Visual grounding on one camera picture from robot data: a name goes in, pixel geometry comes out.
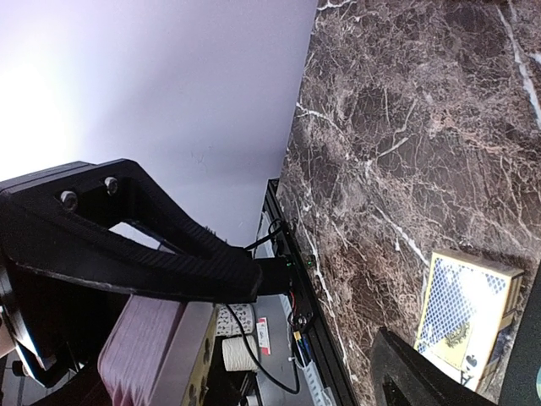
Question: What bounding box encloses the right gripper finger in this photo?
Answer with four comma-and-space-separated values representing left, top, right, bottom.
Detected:
370, 326, 492, 406

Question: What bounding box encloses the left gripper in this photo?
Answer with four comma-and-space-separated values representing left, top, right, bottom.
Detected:
1, 159, 262, 388

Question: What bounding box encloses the red card deck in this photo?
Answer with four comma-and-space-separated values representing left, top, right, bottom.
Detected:
97, 296, 217, 405

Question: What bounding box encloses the yellow card box on table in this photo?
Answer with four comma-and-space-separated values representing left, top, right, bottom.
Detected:
414, 250, 524, 392

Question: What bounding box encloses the black round poker mat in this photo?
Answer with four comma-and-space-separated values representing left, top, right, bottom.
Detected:
499, 268, 541, 406

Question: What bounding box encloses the white thread spool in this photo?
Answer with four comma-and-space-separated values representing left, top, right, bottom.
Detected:
221, 336, 259, 372

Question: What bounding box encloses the white slotted cable duct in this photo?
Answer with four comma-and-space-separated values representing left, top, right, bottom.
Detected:
279, 294, 336, 406

